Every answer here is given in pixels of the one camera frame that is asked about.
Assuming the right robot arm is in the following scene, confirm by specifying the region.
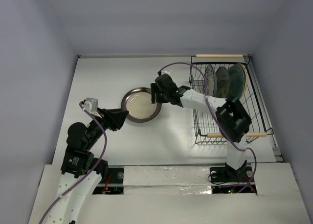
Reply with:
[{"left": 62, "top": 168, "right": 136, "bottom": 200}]
[{"left": 151, "top": 74, "right": 251, "bottom": 182}]

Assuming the brown rimmed cream plate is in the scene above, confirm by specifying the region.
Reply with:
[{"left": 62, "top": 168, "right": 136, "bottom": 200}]
[{"left": 121, "top": 87, "right": 162, "bottom": 123}]

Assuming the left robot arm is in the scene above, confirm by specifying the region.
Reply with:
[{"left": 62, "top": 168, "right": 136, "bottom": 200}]
[{"left": 40, "top": 107, "right": 129, "bottom": 224}]

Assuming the dark reindeer pattern plate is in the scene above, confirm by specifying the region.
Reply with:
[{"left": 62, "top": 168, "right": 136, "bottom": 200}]
[{"left": 215, "top": 66, "right": 230, "bottom": 98}]

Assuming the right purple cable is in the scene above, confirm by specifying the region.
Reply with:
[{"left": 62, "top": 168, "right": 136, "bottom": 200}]
[{"left": 157, "top": 62, "right": 257, "bottom": 194}]

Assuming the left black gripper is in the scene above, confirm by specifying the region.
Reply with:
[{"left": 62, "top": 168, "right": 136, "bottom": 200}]
[{"left": 85, "top": 106, "right": 128, "bottom": 149}]

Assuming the black wire dish rack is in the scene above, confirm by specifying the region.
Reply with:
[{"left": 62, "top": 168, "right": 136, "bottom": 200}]
[{"left": 189, "top": 55, "right": 274, "bottom": 145}]

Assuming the teal glazed plate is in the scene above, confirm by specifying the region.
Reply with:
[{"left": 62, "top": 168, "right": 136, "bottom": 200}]
[{"left": 228, "top": 65, "right": 244, "bottom": 99}]

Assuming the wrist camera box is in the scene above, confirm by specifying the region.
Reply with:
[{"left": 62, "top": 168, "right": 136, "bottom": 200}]
[
  {"left": 83, "top": 97, "right": 100, "bottom": 117},
  {"left": 158, "top": 70, "right": 171, "bottom": 76}
]

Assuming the beige wooden plate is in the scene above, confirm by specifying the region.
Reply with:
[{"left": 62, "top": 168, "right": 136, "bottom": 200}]
[{"left": 236, "top": 63, "right": 248, "bottom": 97}]

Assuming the blue floral white plate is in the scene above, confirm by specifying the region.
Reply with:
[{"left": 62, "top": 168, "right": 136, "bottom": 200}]
[{"left": 204, "top": 65, "right": 217, "bottom": 97}]

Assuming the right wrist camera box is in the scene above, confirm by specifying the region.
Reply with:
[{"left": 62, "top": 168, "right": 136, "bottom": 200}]
[{"left": 158, "top": 70, "right": 171, "bottom": 76}]

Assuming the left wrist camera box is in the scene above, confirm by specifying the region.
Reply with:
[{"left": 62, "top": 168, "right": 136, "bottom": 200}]
[{"left": 83, "top": 97, "right": 100, "bottom": 117}]

